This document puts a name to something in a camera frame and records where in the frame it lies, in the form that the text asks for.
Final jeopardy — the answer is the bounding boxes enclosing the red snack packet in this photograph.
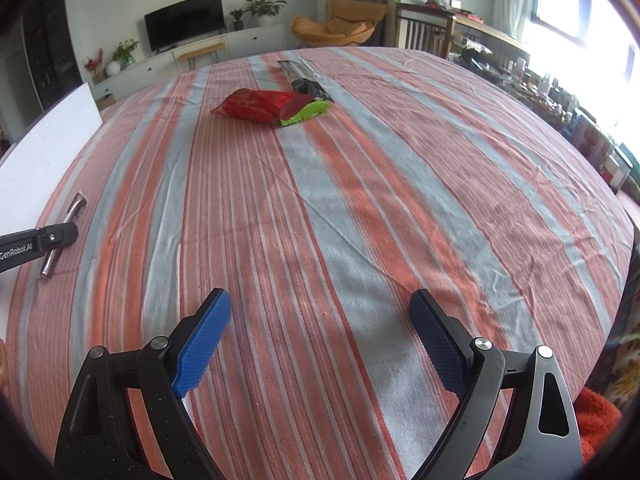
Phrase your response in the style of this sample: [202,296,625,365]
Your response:
[210,88,314,122]

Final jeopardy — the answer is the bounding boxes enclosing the green snack packet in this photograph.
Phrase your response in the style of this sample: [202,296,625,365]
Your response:
[280,100,331,127]

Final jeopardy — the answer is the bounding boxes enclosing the black clear snack stick packet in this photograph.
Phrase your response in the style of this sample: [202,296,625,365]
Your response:
[278,60,333,102]

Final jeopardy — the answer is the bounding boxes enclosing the person's left hand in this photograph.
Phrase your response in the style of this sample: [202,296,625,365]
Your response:
[0,339,9,398]

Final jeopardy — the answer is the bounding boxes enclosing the orange fluffy cushion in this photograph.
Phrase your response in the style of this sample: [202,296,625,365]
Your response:
[574,387,622,463]

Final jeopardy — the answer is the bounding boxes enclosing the white board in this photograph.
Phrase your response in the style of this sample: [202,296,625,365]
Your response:
[0,84,103,234]

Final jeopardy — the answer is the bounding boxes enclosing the red flower vase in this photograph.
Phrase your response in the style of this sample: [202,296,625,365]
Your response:
[84,48,106,84]

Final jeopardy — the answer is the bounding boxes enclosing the dark glass cabinet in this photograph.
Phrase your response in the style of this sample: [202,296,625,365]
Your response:
[22,0,82,113]

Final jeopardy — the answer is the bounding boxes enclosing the green plant white vase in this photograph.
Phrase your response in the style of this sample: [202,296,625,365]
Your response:
[105,39,139,77]

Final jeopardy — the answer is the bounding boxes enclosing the small wooden stool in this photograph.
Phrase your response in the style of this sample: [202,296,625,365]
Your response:
[176,42,226,70]

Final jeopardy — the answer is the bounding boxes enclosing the black flat television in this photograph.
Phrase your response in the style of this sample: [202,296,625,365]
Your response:
[144,0,226,51]

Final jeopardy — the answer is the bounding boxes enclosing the striped red grey tablecloth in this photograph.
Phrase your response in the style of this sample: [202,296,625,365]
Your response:
[1,48,634,479]

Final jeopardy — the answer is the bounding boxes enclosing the small potted plant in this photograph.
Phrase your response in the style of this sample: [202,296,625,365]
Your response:
[229,9,245,32]

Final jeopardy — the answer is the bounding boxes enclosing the white tv cabinet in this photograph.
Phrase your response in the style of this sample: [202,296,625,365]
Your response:
[91,24,285,100]

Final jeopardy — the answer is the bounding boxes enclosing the large green potted plant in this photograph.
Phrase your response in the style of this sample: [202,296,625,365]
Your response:
[243,0,288,27]

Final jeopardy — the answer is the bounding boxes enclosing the wooden side table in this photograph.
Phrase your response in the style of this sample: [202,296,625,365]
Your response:
[448,11,530,66]

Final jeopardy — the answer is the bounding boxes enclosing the orange lounge chair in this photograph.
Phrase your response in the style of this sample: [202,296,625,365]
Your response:
[291,0,387,48]

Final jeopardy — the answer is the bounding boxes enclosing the wooden dining chair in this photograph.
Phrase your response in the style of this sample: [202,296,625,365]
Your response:
[395,2,457,58]

